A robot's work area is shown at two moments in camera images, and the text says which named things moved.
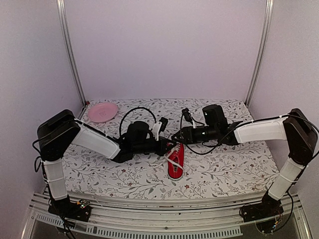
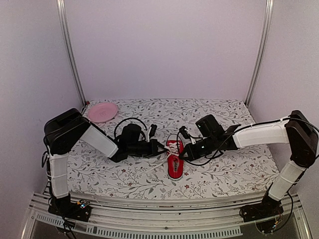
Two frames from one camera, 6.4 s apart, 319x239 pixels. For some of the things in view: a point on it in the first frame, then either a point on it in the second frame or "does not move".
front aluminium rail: [145, 218] does not move
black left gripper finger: [169, 145] -> [162, 147]
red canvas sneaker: [175, 156] does not move
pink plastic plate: [102, 112] does not move
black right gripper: [186, 133] -> [193, 155]
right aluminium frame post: [264, 50] does not move
